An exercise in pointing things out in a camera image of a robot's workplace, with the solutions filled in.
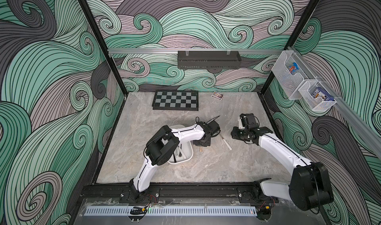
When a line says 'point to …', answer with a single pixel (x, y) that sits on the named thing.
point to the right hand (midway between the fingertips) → (235, 133)
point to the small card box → (218, 95)
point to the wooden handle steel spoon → (201, 149)
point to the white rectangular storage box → (183, 151)
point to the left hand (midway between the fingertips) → (204, 142)
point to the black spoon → (175, 160)
